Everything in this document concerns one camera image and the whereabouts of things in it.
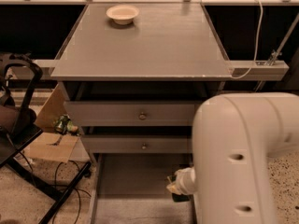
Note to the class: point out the metal rail frame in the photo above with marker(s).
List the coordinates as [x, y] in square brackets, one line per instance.
[258, 69]

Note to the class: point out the green crumpled packet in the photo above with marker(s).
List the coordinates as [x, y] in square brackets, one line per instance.
[64, 125]

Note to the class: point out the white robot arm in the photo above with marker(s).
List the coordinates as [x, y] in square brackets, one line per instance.
[233, 137]

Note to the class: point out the grey drawer cabinet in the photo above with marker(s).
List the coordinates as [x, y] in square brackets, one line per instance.
[133, 91]

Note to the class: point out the green yellow sponge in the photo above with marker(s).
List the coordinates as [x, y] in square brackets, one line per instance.
[180, 198]

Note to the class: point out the white paper bowl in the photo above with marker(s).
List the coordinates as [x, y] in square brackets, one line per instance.
[123, 14]

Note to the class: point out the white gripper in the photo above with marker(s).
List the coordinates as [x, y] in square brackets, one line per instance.
[184, 181]

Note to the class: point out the brown cardboard sheet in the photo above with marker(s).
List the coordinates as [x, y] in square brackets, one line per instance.
[51, 145]

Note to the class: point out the grey drawer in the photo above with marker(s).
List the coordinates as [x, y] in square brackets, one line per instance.
[131, 189]
[136, 144]
[135, 113]

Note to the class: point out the grey middle drawer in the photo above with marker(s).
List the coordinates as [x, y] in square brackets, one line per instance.
[136, 144]

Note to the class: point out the grey bottom drawer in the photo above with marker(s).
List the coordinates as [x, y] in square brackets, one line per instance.
[131, 189]

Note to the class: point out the grey top drawer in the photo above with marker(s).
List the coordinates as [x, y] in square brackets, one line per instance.
[135, 113]

